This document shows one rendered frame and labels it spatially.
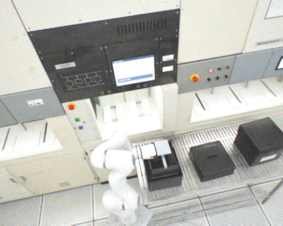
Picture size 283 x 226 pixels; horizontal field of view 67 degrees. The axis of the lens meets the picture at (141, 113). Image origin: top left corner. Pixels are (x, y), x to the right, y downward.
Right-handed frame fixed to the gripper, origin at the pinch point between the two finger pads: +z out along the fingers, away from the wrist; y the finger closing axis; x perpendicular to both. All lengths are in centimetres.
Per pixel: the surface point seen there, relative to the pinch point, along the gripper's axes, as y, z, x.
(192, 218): 20, 29, -114
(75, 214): -9, -97, -114
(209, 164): 5.5, 38.5, -27.4
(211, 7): -40, 41, 79
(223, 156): 1, 53, -27
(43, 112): -37, -82, 22
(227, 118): -40, 76, -30
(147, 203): 22.1, -16.7, -37.6
